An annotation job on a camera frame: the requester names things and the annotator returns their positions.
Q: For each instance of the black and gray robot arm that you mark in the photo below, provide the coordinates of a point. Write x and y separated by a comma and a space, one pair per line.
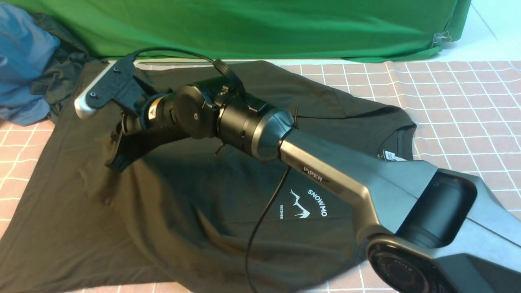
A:
428, 230

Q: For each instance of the gray long-sleeved shirt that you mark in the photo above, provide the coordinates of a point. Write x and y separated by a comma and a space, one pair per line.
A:
180, 214

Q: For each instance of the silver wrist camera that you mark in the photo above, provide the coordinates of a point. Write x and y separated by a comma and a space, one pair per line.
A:
87, 101

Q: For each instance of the pink checkered tablecloth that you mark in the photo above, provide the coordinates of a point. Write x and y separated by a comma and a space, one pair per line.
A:
467, 116

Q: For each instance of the metal binder clip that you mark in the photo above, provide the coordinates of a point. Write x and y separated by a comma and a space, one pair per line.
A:
441, 38

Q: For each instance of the dark navy crumpled garment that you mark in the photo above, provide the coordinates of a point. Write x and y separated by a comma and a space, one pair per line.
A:
59, 79

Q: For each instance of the green backdrop cloth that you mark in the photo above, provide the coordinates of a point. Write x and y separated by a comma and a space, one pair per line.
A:
368, 31

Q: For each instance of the blue garment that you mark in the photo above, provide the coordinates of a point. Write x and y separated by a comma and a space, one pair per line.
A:
25, 50

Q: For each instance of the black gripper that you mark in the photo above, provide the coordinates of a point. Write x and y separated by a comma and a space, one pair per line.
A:
147, 120

